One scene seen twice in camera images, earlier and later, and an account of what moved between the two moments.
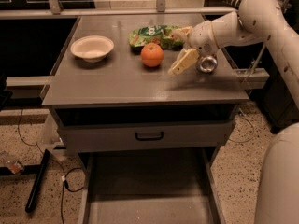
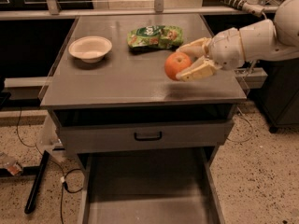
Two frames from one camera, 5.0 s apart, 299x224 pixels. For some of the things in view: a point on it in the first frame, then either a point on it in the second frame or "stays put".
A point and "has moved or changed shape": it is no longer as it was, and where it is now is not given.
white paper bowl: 92,49 stays put
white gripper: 202,37 → 224,49
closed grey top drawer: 145,135 stays put
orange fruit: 151,55 has moved or changed shape
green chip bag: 140,35 stays put
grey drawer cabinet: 106,99 stays put
